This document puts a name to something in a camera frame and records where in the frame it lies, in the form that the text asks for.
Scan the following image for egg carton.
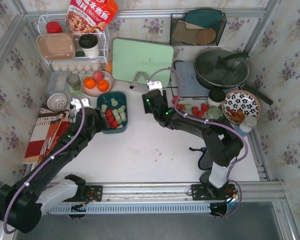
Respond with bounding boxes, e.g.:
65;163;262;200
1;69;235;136
51;63;103;74

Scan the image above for white bottle grey cap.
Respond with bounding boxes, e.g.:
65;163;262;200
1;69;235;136
236;115;257;137

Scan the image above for teal plate in organizer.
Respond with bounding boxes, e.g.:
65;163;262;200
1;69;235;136
183;8;223;32

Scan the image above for black frying pan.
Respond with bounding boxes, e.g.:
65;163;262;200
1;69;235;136
193;47;273;106

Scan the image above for grey induction cooker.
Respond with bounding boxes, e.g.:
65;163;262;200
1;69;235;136
173;60;210;98

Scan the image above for black-lid white jar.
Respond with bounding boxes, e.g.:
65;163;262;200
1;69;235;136
207;88;226;108

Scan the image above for floral blue plate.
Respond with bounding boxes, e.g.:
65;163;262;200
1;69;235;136
221;90;261;125

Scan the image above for green glass jar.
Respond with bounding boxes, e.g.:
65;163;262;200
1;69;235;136
66;74;84;99

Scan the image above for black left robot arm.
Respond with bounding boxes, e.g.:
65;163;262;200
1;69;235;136
0;107;108;234

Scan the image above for white strainer basket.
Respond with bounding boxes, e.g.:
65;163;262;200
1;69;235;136
47;93;68;112

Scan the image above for round cork coaster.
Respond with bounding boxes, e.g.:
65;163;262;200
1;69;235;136
196;28;217;45

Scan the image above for orange fruit left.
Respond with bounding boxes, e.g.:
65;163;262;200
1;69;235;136
83;77;96;89

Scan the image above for black mesh organizer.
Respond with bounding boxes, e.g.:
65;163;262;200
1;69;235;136
169;11;227;46

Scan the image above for orange fruit right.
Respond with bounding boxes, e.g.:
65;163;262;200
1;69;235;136
96;79;110;93

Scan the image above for patterned orange cloth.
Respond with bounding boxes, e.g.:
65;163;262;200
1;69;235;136
23;104;70;164

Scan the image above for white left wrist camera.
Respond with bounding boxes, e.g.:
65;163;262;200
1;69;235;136
70;97;91;111

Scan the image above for green cutting board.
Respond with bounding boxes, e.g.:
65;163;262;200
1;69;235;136
112;38;174;87

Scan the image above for beige plastic tray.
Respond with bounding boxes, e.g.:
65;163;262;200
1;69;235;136
36;32;77;61

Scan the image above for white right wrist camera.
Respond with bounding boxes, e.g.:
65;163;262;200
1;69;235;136
146;80;163;93

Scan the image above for green plastic cup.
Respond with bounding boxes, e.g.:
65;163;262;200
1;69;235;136
206;106;224;120

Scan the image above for red capsule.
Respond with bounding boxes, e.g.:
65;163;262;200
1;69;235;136
172;95;180;105
176;104;184;111

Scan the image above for red apple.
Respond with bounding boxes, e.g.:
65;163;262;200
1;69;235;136
93;71;104;82

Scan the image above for red lid jar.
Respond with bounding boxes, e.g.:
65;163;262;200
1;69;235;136
45;21;63;34

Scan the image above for orange fruit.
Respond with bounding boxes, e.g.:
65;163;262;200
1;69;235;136
83;77;96;89
96;79;110;93

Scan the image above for red snack bag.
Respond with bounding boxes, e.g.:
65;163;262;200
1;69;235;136
65;0;119;34

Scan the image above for white wire rack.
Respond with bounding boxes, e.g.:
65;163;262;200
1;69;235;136
37;13;109;65

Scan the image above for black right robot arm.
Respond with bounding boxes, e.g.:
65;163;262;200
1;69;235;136
142;89;248;199

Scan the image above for clear food container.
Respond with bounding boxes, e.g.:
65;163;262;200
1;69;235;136
46;71;69;95

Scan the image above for fruit bowl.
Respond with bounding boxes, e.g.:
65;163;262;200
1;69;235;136
80;70;115;97

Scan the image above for teal storage basket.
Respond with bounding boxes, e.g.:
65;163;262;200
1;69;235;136
96;91;128;134

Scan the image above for white black-lid coffee cup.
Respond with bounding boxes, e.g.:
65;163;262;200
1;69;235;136
78;34;100;57

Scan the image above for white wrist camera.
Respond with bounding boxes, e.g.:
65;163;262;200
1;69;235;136
70;97;91;111
146;80;163;93

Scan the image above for orange behind board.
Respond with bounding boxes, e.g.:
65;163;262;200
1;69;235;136
105;60;113;74

